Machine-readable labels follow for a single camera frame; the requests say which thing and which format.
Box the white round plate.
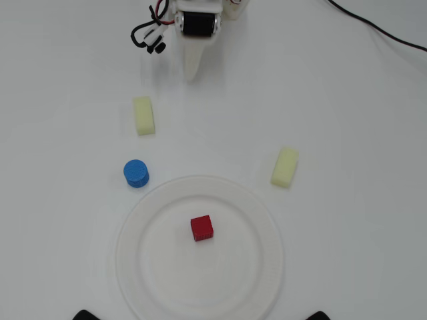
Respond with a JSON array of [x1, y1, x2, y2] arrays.
[[115, 175, 287, 320]]

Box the black camera cable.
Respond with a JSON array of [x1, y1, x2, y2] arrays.
[[130, 5, 161, 54]]

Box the long black cable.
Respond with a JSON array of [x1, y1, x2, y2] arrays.
[[328, 0, 427, 53]]

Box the white wrist camera black lens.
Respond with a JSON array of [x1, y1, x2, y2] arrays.
[[141, 23, 173, 55]]

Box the red arm wires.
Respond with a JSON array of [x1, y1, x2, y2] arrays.
[[149, 0, 176, 26]]

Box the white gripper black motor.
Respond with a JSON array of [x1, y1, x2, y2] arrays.
[[173, 0, 224, 83]]

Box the pale yellow sponge block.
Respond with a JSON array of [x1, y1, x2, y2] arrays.
[[132, 95, 157, 137], [270, 147, 300, 190]]

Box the blue cylinder block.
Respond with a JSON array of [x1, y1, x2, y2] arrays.
[[123, 159, 151, 189]]

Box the red cube block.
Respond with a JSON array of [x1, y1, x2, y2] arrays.
[[190, 215, 214, 243]]

